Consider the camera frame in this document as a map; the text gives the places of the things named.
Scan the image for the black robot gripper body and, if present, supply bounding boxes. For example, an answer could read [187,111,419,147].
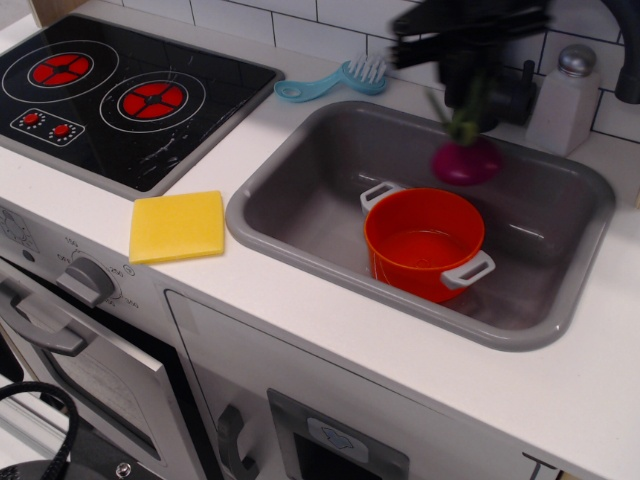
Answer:
[390,0,550,69]

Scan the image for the purple toy beet green leaves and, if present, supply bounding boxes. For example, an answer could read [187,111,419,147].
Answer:
[427,74,503,186]

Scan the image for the grey toy sink basin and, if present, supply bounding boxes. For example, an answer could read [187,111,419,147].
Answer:
[226,102,616,351]

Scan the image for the black toy faucet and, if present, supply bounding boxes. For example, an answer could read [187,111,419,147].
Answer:
[439,0,640,134]

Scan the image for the light blue dish brush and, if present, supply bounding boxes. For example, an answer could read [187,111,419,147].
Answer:
[274,54,387,103]

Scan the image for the white soap dispenser silver cap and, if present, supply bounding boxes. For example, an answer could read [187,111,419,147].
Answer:
[525,44,600,156]

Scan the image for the black toy stove top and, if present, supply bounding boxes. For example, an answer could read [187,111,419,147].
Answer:
[1,15,282,200]

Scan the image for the yellow sponge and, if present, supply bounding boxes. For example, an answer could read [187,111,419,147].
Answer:
[129,191,225,264]

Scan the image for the grey dishwasher panel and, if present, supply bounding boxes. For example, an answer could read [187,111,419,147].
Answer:
[267,389,410,480]

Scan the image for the grey oven knob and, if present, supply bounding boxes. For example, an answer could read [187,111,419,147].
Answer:
[56,257,116,307]

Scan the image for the silver oven door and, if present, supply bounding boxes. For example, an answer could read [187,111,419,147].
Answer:
[1,262,205,479]

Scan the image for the orange toy pot grey handles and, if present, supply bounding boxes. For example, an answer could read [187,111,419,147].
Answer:
[360,182,496,303]

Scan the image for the grey cabinet door handle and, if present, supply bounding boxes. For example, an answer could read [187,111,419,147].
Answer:
[217,404,259,480]

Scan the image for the grey oven door handle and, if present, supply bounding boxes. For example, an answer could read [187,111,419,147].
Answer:
[1,279,96,357]

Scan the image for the black braided cable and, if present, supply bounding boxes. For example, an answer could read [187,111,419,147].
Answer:
[0,381,81,480]

